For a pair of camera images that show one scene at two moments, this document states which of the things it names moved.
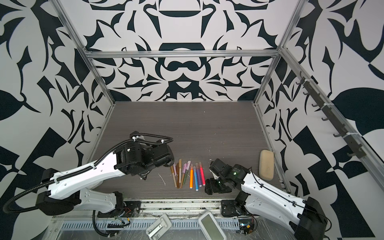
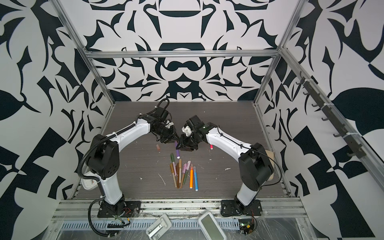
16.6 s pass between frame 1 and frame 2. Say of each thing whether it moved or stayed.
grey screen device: stayed
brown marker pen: stayed
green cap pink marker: stayed
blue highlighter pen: stayed
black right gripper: moved
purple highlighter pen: moved
